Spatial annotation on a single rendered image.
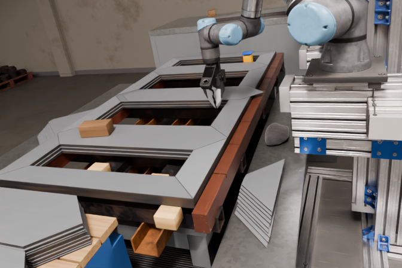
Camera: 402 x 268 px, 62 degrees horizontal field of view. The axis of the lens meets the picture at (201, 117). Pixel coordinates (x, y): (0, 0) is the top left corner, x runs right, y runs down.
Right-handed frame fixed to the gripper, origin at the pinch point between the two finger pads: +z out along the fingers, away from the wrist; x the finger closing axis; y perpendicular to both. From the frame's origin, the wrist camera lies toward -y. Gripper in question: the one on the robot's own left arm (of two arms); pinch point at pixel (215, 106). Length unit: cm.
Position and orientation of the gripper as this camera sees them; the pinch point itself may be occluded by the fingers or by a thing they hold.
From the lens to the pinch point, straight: 139.6
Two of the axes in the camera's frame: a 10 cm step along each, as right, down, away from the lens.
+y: 3.3, -4.1, 8.5
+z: 1.4, 9.1, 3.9
